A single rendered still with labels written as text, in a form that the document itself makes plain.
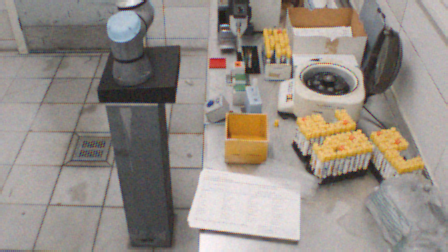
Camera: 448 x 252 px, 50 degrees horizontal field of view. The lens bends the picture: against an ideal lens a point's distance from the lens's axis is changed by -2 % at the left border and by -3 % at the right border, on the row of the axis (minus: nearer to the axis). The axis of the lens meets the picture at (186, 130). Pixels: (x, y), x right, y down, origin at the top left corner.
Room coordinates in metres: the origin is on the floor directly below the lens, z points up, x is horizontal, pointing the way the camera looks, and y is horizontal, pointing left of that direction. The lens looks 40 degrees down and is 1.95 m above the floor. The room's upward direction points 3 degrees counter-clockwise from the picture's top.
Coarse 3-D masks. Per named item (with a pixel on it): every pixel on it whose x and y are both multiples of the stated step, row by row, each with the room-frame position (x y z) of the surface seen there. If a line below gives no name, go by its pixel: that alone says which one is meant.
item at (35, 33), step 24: (24, 0) 3.30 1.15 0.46; (48, 0) 3.28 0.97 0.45; (72, 0) 3.27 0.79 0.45; (96, 0) 3.25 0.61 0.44; (24, 24) 3.30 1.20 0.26; (48, 24) 3.28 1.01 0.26; (72, 24) 3.27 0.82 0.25; (96, 24) 3.25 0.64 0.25; (24, 48) 3.30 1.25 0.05; (48, 48) 3.29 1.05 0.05; (72, 48) 3.27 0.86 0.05; (96, 48) 3.25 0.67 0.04
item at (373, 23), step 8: (368, 0) 1.84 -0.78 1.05; (368, 8) 1.81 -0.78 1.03; (376, 8) 1.71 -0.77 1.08; (360, 16) 1.86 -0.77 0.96; (368, 16) 1.77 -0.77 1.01; (376, 16) 1.68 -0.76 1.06; (384, 16) 1.62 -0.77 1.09; (368, 24) 1.73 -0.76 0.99; (376, 24) 1.64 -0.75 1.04; (384, 24) 1.57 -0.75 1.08; (368, 32) 1.70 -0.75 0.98; (376, 32) 1.61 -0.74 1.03; (368, 40) 1.66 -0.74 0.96; (368, 48) 1.62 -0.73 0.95; (368, 56) 1.59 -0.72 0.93
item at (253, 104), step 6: (246, 90) 1.34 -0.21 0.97; (252, 90) 1.34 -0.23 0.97; (258, 90) 1.33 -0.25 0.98; (246, 96) 1.33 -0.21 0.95; (252, 96) 1.30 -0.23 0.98; (258, 96) 1.30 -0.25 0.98; (246, 102) 1.33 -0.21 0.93; (252, 102) 1.27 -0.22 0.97; (258, 102) 1.27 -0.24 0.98; (240, 108) 1.36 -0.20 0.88; (246, 108) 1.32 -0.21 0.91; (252, 108) 1.26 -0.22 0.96; (258, 108) 1.26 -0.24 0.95
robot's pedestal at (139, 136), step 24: (120, 120) 1.42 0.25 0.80; (144, 120) 1.41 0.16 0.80; (120, 144) 1.42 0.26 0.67; (144, 144) 1.42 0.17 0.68; (168, 144) 1.60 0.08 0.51; (120, 168) 1.43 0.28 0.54; (144, 168) 1.42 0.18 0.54; (168, 168) 1.54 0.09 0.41; (144, 192) 1.42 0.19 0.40; (168, 192) 1.48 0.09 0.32; (144, 216) 1.42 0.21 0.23; (168, 216) 1.42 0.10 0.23; (144, 240) 1.42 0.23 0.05; (168, 240) 1.41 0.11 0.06
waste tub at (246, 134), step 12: (228, 120) 1.21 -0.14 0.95; (240, 120) 1.21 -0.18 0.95; (252, 120) 1.20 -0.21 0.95; (264, 120) 1.20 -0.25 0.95; (228, 132) 1.21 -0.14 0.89; (240, 132) 1.21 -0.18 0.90; (252, 132) 1.20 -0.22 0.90; (264, 132) 1.20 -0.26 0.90; (228, 144) 1.09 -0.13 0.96; (240, 144) 1.08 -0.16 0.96; (252, 144) 1.08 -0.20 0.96; (264, 144) 1.07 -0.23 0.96; (228, 156) 1.09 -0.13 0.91; (240, 156) 1.08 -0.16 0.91; (252, 156) 1.08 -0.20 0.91; (264, 156) 1.07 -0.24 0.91
